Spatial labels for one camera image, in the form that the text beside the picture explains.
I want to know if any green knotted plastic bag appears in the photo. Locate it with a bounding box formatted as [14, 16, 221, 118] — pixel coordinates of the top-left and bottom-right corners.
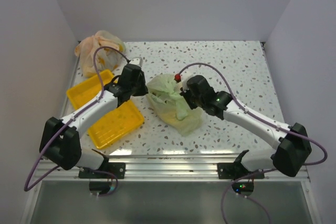
[146, 74, 203, 136]

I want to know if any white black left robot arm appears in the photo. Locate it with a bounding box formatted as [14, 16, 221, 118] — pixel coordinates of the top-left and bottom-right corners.
[39, 60, 148, 178]

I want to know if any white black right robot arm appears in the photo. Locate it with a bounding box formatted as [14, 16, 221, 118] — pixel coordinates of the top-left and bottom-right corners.
[180, 74, 312, 179]

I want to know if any orange plastic bag with fruit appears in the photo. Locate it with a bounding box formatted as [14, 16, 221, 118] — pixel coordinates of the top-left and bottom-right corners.
[75, 30, 126, 78]

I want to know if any yellow plastic tray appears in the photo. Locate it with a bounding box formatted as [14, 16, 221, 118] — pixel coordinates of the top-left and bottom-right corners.
[66, 70, 144, 150]

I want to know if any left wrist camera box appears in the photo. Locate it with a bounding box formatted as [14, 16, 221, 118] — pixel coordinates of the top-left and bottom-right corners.
[129, 57, 143, 68]

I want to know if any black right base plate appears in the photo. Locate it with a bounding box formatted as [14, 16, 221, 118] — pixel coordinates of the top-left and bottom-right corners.
[217, 163, 251, 180]

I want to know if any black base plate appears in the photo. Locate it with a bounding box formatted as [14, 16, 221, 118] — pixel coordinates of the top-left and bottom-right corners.
[78, 162, 126, 179]
[217, 163, 251, 180]

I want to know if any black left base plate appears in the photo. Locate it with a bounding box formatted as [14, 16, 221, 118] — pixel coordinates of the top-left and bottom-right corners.
[78, 162, 126, 179]

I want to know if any aluminium rail frame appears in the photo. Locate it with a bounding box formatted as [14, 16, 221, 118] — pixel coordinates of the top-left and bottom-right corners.
[33, 40, 320, 224]

